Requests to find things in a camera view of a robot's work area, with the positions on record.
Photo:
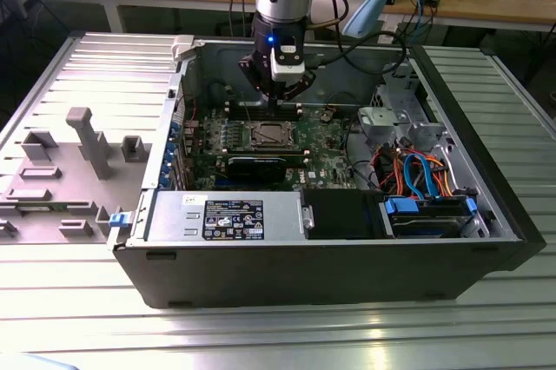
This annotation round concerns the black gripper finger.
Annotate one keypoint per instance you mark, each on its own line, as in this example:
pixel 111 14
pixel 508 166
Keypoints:
pixel 302 85
pixel 249 70

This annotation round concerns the silver CPU plate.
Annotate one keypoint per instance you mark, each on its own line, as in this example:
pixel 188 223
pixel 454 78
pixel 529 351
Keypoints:
pixel 273 133

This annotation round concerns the black RAM slot bank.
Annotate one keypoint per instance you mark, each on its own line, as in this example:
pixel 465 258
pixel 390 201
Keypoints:
pixel 243 150
pixel 236 113

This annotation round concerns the CPU socket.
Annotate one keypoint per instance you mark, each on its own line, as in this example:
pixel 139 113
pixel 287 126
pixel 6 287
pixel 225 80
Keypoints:
pixel 260 144

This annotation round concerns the round coin battery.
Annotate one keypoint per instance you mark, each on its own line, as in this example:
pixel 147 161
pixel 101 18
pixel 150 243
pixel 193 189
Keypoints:
pixel 326 116

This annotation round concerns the grey case latch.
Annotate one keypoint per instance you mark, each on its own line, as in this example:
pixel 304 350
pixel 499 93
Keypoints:
pixel 182 46

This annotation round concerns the green motherboard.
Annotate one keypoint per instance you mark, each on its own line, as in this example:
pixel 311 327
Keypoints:
pixel 323 157

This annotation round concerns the black graphics card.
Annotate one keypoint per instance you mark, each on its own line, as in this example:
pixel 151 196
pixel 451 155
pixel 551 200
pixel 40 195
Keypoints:
pixel 256 169

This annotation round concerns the metal drive cage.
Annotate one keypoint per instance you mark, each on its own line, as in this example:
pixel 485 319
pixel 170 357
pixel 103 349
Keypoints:
pixel 408 114

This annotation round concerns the silver power supply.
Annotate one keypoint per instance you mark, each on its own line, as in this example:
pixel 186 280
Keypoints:
pixel 174 218

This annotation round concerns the hard disk in blue carrier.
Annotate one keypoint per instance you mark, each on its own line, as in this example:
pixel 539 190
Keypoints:
pixel 417 224

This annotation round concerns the black PC case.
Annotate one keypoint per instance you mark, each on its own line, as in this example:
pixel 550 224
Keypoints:
pixel 304 274

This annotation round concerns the blue plastic clip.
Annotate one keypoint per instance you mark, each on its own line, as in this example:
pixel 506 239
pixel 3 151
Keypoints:
pixel 119 220

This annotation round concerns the grey parts rack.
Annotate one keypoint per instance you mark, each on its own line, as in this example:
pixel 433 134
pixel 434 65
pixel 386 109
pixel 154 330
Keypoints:
pixel 65 187

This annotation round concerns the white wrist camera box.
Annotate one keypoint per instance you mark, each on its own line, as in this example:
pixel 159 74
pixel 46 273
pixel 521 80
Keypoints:
pixel 284 72

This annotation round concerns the metal cage bracket plate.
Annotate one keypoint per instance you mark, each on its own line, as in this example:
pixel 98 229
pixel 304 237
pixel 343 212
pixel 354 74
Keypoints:
pixel 378 117

